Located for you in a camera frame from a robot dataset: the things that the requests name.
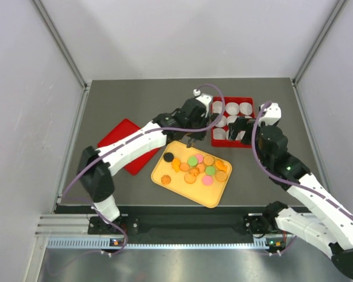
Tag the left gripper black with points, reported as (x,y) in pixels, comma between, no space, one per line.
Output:
(204,121)

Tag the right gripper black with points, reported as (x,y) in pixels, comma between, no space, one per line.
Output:
(237,126)

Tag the red cookie box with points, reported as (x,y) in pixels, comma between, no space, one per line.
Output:
(233,107)

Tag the green round cookie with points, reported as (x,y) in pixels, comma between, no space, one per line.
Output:
(210,170)
(192,161)

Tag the orange flower cookie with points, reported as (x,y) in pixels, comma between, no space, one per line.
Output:
(194,171)

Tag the pink round cookie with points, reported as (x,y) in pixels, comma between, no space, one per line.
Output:
(199,158)
(207,180)

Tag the metal tongs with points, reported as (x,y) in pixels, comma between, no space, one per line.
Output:
(191,142)

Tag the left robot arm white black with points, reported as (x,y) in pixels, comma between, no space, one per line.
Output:
(97,167)

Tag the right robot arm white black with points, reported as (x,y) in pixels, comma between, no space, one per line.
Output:
(333,233)

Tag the orange fish cookie right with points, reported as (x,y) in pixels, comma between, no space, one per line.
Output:
(221,166)

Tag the orange fish cookie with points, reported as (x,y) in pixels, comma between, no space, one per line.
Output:
(221,166)
(176,164)

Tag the tan round biscuit top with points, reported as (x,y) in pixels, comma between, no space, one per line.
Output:
(208,160)

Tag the tan round biscuit right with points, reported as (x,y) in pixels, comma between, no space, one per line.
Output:
(221,176)

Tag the black round cookie left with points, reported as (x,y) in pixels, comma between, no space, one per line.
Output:
(168,157)

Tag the orange fish cookie left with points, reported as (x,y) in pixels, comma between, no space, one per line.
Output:
(176,164)

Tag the small tan cookie centre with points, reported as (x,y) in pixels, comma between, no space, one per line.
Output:
(200,167)

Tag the small tan round cookie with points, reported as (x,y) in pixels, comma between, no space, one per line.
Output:
(184,167)

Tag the yellow tray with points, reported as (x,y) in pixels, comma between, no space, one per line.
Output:
(208,196)

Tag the orange swirl cookie left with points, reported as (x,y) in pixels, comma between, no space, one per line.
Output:
(165,179)

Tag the red box lid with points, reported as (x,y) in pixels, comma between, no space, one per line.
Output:
(120,131)

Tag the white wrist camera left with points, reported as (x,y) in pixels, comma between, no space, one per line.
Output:
(205,99)

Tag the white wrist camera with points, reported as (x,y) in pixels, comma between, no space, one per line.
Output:
(271,115)
(205,99)

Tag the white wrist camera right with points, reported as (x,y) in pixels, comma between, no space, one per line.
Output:
(271,115)

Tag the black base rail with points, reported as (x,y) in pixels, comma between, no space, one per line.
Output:
(183,224)

